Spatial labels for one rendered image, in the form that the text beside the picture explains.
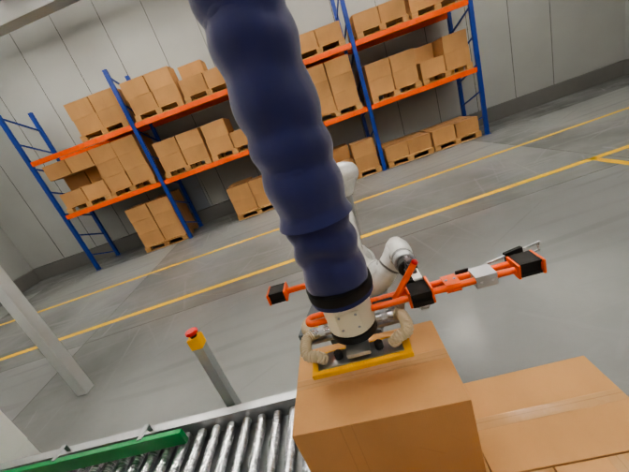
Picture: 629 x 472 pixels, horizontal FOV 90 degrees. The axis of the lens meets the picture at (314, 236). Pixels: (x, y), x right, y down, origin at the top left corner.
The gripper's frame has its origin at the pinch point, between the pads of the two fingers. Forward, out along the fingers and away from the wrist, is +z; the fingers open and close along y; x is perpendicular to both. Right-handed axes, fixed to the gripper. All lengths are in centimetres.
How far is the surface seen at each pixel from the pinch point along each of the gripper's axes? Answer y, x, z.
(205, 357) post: 37, 117, -45
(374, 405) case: 29.0, 26.1, 15.0
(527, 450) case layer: 69, -21, 14
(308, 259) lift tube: -27.2, 30.9, 8.7
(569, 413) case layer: 69, -43, 4
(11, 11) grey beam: -191, 192, -155
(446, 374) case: 29.0, -0.5, 9.4
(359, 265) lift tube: -19.0, 16.8, 5.7
